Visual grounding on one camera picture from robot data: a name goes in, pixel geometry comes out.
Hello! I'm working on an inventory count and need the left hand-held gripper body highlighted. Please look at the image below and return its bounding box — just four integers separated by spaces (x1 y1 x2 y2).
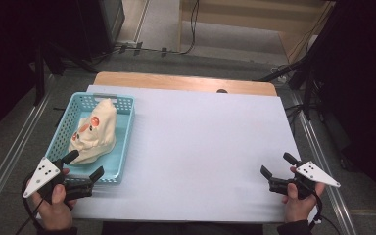
23 157 96 204

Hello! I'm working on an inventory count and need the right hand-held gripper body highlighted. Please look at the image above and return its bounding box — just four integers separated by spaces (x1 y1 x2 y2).
268 160 342 201

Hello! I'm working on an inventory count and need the light blue plastic basket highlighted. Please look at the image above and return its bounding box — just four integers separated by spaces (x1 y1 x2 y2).
44 91 136 185

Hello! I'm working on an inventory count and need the cream garment with orange print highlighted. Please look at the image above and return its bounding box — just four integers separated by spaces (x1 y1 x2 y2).
68 98 118 165

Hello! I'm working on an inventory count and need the person's right hand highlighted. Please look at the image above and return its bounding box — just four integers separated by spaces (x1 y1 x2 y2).
281 182 326 224

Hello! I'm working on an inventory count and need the person's left hand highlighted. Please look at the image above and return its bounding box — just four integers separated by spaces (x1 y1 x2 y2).
29 184 78 232

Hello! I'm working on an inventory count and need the black metal stand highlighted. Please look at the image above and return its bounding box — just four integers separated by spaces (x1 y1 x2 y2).
256 48 327 121
32 37 101 107

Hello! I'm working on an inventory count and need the white table mat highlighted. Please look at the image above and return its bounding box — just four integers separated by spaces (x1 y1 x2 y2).
35 85 319 224

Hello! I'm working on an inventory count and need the dark curtain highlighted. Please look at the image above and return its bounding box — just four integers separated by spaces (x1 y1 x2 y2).
309 0 376 216
0 0 79 145

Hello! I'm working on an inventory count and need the metal floor rail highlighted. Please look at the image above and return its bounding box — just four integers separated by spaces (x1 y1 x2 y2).
290 91 356 235
0 72 56 228

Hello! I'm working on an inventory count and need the right hand-held gripper cable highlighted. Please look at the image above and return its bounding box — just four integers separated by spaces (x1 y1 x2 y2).
307 190 342 235

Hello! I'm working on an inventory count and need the hand-held gripper cable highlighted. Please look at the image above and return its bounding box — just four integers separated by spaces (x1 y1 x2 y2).
14 177 47 235
307 190 342 235

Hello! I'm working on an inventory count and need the left hand-held gripper cable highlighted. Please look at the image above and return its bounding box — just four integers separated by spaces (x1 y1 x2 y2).
14 177 47 235

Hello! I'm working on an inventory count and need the black cable bundle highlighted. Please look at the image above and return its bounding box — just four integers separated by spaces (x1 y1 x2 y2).
282 101 309 131

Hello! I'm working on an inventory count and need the black floor cable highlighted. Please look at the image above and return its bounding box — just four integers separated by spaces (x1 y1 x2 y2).
91 0 201 65

